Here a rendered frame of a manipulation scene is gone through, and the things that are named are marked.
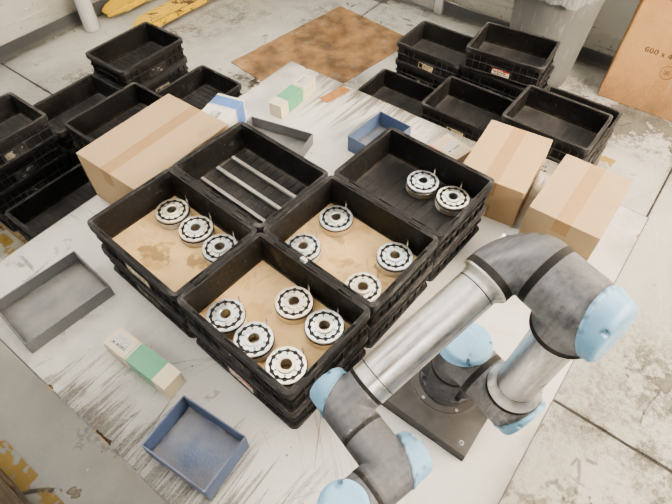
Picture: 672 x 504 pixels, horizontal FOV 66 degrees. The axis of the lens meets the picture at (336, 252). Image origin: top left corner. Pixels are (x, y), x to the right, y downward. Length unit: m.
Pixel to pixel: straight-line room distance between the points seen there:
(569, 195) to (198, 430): 1.28
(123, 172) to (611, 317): 1.43
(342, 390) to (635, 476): 1.65
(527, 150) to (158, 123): 1.26
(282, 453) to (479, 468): 0.48
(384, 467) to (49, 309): 1.22
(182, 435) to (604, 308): 1.03
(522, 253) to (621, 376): 1.69
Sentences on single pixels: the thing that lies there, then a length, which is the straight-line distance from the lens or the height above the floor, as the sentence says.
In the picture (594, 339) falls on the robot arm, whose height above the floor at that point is 1.35.
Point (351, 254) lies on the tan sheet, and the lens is 1.52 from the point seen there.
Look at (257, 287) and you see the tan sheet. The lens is 1.47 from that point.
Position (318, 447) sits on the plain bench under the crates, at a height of 0.70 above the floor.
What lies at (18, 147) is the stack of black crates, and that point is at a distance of 2.71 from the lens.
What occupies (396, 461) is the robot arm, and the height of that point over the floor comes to 1.22.
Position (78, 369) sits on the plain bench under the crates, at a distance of 1.63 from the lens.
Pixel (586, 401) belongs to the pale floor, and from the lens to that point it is 2.40.
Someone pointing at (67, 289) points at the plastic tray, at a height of 0.70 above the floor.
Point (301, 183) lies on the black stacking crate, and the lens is 1.72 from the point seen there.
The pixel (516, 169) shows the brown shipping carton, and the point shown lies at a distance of 1.81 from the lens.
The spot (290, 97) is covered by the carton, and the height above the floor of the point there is 0.76.
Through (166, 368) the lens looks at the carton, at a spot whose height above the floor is 0.76.
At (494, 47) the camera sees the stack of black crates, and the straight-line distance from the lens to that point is 3.14.
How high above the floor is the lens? 2.02
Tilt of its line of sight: 52 degrees down
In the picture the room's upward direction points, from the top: straight up
